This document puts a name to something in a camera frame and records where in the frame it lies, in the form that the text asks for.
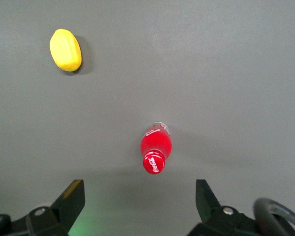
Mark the yellow lemon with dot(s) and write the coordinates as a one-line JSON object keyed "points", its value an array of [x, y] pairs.
{"points": [[65, 50]]}

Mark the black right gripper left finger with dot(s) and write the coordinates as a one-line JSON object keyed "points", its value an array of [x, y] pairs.
{"points": [[68, 201]]}

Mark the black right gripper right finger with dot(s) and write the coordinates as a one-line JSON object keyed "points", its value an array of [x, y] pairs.
{"points": [[209, 209]]}

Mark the red coke bottle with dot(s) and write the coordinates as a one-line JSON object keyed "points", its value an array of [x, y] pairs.
{"points": [[156, 147]]}

